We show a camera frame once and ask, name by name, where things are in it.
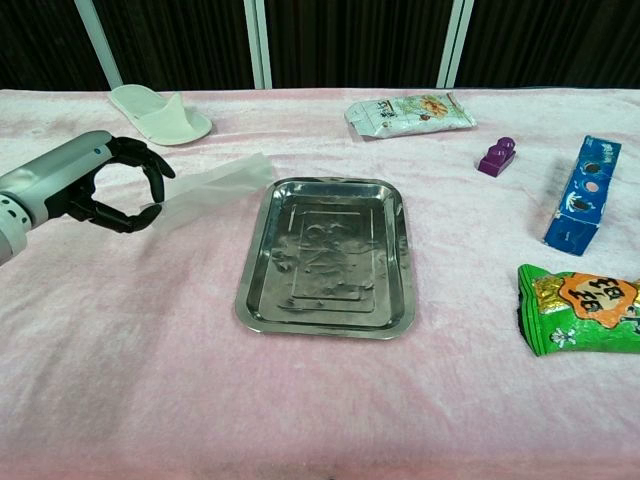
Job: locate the white paper sheet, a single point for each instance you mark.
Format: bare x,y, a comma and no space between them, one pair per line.
215,185

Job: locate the blue cookie box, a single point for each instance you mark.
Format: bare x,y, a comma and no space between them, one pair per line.
585,195

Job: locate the white frame post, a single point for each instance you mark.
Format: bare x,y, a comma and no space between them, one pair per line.
101,50
260,45
455,45

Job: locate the green snack bag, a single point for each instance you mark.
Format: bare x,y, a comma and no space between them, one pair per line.
580,310

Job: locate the metal tray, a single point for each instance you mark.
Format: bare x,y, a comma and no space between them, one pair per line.
325,260

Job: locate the black curtain panel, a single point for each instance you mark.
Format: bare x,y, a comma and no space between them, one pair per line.
40,40
550,40
360,40
175,40

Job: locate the pink table cloth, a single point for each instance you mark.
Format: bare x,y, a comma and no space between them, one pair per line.
320,400

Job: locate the white slipper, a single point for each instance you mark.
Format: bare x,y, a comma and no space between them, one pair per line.
160,120

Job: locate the small purple toy block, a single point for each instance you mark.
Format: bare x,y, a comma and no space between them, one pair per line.
496,159

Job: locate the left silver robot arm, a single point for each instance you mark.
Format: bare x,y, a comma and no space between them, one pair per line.
10,230

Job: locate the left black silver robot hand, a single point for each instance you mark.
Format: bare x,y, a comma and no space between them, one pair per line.
55,170

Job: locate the white snack bag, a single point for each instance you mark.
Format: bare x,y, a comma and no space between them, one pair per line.
410,117

